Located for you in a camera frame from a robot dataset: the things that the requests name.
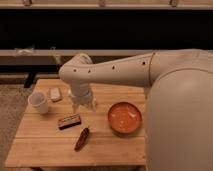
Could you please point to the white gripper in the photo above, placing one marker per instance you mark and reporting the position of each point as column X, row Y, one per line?
column 82, row 98

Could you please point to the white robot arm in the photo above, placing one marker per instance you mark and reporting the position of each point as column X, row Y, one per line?
column 179, row 107

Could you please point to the white sponge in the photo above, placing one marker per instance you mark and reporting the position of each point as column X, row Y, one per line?
column 55, row 94

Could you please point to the orange ceramic bowl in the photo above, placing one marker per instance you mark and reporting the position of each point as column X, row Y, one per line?
column 124, row 118

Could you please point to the brown chocolate bar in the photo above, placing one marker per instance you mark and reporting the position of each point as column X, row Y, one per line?
column 69, row 121

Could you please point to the dark red chili pepper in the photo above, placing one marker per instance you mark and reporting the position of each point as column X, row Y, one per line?
column 82, row 139

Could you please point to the wooden table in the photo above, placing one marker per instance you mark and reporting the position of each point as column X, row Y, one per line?
column 40, row 143

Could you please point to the white cup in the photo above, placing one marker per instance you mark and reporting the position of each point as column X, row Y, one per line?
column 38, row 101

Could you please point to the long wooden shelf rail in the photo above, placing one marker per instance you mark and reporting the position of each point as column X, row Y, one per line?
column 60, row 53

